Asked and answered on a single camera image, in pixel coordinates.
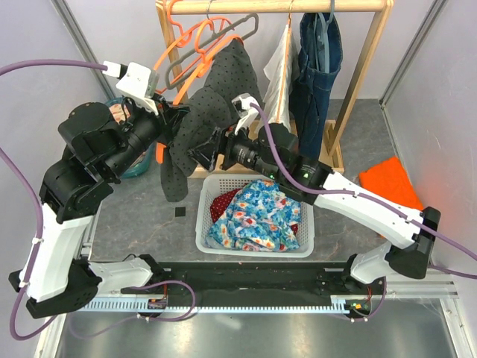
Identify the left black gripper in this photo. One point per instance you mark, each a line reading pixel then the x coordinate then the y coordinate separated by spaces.
pixel 170 118

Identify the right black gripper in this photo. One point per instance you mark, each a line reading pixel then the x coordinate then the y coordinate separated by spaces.
pixel 205 154

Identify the red polka dot skirt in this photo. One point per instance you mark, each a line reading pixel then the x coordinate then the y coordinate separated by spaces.
pixel 266 211

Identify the orange hanger of grey garment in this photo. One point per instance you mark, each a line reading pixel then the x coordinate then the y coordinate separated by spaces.
pixel 205 53

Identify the dark grey dotted garment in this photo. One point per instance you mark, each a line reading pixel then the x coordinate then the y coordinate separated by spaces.
pixel 210 107

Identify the orange hanger of skirt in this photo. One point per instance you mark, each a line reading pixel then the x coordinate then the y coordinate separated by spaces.
pixel 167 27

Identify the blue floral garment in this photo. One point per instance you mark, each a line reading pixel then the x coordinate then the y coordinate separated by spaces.
pixel 222 234

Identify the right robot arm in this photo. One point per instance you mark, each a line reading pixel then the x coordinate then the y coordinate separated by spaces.
pixel 409 233

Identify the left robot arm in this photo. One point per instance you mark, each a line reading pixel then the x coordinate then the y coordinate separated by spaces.
pixel 99 150

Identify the orange hanger of white garment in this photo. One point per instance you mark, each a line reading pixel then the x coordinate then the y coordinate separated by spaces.
pixel 285 63

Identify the blue-grey hanger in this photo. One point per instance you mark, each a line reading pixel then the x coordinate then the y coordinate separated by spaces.
pixel 322 25

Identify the white plastic basket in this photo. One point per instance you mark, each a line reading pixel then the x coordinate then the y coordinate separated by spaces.
pixel 218 184

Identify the pink floral cloth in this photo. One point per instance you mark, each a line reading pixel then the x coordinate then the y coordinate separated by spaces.
pixel 120 114

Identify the teal plastic bin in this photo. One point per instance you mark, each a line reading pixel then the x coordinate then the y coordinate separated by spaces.
pixel 141 165

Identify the small black square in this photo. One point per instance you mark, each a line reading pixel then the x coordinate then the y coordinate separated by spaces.
pixel 179 211

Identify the white garment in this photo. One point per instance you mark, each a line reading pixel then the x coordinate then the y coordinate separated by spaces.
pixel 273 72

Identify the blue denim jeans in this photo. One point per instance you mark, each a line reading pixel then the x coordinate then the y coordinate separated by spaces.
pixel 311 91

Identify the wooden clothes rack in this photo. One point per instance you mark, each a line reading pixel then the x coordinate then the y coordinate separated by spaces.
pixel 331 148

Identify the orange folded cloth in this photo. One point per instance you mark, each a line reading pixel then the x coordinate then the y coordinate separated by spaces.
pixel 390 180

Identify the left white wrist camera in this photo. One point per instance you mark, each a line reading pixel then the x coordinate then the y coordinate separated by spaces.
pixel 136 81

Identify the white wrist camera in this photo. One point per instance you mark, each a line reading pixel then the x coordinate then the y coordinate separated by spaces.
pixel 245 106
pixel 136 81

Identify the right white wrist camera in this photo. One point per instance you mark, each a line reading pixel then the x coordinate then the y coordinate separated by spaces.
pixel 245 106

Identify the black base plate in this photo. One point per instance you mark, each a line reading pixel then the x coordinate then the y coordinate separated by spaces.
pixel 253 283

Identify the white slotted cable duct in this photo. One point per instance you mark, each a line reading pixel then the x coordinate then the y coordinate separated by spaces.
pixel 150 305

